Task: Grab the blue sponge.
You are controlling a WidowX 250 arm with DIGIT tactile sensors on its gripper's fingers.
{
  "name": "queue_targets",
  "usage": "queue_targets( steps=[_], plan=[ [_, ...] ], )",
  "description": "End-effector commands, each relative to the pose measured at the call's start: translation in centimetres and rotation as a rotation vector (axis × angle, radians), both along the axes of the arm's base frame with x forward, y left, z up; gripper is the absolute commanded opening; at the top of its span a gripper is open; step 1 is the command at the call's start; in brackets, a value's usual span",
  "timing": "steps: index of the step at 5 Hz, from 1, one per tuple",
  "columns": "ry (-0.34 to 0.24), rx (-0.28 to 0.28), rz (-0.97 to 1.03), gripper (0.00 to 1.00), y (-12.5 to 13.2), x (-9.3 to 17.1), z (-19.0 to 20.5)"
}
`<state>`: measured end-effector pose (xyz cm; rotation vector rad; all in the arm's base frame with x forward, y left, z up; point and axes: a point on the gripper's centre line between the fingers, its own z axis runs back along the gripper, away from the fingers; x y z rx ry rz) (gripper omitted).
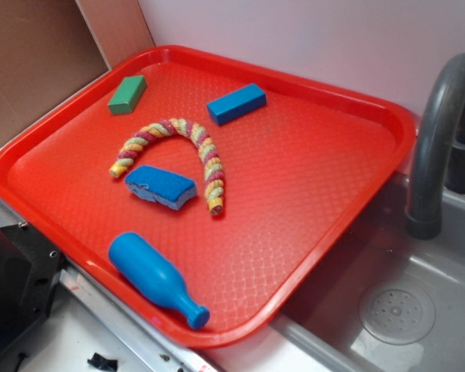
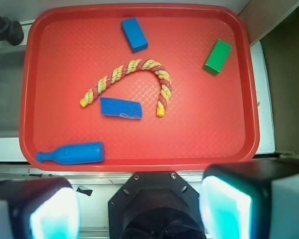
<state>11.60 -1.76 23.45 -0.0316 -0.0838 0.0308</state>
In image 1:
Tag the brown cardboard panel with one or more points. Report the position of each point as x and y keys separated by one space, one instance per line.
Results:
x=51 y=49

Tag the grey plastic sink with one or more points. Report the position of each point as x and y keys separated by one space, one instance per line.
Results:
x=322 y=316

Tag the blue wooden block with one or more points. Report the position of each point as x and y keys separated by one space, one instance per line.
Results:
x=236 y=104

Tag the multicolour twisted rope toy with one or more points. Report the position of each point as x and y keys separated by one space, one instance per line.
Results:
x=214 y=176

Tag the green wooden block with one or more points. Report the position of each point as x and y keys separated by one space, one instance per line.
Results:
x=127 y=95

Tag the round sink drain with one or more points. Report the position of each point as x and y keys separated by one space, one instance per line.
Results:
x=397 y=312

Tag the red plastic tray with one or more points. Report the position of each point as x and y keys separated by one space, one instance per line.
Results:
x=298 y=171

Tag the grey toy faucet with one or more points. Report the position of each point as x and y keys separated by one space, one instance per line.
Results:
x=439 y=158

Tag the blue sponge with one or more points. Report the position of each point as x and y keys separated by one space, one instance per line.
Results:
x=161 y=186

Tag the blue plastic bottle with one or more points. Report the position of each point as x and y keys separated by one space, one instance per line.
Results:
x=155 y=277

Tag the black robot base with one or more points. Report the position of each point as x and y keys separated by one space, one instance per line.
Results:
x=29 y=272

